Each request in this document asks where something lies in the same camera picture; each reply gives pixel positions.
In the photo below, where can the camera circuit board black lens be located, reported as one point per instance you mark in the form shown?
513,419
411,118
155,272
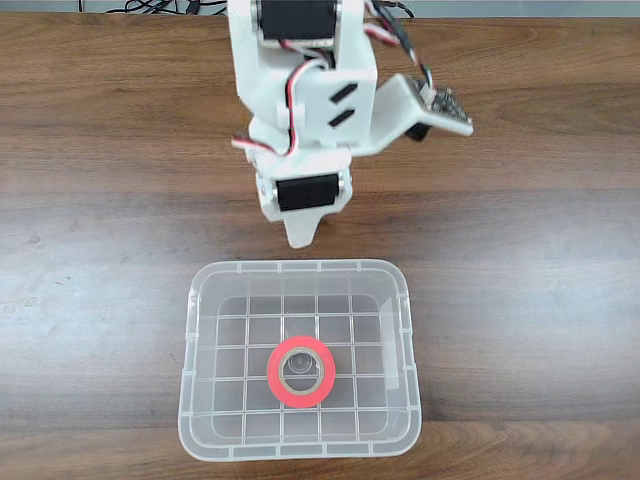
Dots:
447,105

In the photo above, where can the clear plastic box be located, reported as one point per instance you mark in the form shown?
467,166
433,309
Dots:
240,320

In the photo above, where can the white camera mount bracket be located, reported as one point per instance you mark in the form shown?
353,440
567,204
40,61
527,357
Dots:
395,115

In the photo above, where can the red tape roll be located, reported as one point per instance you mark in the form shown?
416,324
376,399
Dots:
274,372

